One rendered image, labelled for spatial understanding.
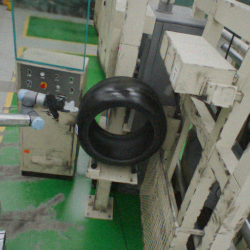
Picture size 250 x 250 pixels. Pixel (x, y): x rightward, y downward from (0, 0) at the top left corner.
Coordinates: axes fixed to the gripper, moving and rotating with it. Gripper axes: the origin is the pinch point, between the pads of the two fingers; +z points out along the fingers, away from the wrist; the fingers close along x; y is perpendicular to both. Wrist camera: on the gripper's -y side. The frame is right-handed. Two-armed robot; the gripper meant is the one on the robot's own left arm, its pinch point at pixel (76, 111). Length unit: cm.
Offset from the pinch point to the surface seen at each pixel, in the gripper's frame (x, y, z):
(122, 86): -4.4, 26.6, 23.7
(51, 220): 10, -126, -1
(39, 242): -11, -126, -5
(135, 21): 26, 57, 23
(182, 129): 20, -6, 81
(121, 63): 25.6, 29.8, 21.7
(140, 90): -4.9, 27.2, 34.5
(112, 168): -1, -41, 35
